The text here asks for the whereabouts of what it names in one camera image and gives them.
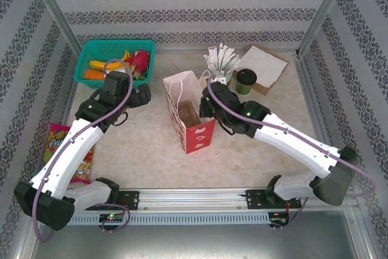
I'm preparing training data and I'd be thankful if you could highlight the teal plastic basket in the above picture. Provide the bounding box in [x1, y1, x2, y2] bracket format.
[73, 39, 156, 90]

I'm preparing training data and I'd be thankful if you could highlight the paper straw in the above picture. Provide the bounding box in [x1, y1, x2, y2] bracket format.
[222, 45, 230, 75]
[226, 47, 236, 75]
[226, 53, 242, 76]
[218, 43, 226, 75]
[203, 54, 218, 75]
[207, 46, 221, 75]

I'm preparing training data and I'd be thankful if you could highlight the black coffee cup lid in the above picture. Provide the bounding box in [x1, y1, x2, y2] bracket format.
[236, 69, 258, 86]

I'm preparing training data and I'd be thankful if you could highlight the wide aluminium extrusion rail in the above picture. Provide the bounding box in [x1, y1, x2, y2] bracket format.
[65, 188, 358, 211]

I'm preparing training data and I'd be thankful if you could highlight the brown pulp cup carrier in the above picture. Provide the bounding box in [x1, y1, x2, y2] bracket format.
[177, 100, 204, 127]

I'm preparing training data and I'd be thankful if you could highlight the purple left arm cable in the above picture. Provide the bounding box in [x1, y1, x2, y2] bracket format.
[32, 58, 135, 243]

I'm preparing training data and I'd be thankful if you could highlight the yellow banana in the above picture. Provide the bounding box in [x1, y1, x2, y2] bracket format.
[89, 50, 132, 71]

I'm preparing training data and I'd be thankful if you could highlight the aluminium frame post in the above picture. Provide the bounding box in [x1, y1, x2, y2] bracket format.
[295, 0, 354, 57]
[25, 0, 85, 56]

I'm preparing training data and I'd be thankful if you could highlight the colourful fruit candy bag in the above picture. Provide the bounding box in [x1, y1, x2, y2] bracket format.
[42, 123, 96, 185]

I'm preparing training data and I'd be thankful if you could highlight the white napkin stack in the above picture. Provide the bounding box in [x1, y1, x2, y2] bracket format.
[232, 44, 290, 96]
[235, 45, 289, 87]

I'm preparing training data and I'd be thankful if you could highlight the small circuit board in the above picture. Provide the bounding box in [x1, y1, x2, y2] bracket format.
[269, 213, 290, 226]
[99, 213, 125, 224]

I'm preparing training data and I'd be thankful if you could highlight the pink dragon fruit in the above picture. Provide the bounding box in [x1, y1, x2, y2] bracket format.
[124, 49, 152, 80]

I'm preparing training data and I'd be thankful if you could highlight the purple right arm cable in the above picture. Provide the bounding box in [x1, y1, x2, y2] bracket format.
[207, 75, 378, 231]

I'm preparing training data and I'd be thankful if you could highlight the slotted grey cable duct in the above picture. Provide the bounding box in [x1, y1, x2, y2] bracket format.
[68, 212, 270, 226]

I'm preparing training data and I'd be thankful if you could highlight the aluminium frame bar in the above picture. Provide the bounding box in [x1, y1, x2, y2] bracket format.
[292, 52, 343, 154]
[60, 55, 81, 126]

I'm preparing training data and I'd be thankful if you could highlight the thin black cable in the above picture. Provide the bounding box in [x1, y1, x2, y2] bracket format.
[111, 112, 129, 127]

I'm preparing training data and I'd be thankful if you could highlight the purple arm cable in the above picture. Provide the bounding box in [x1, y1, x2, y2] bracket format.
[207, 75, 378, 231]
[32, 58, 135, 243]

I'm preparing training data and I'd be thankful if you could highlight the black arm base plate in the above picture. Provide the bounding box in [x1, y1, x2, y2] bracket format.
[245, 189, 303, 210]
[116, 190, 140, 211]

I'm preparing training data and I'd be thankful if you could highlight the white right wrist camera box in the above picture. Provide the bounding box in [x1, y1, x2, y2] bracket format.
[209, 75, 229, 86]

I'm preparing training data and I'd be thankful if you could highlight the white paper bag red print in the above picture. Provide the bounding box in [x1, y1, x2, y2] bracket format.
[162, 70, 217, 155]

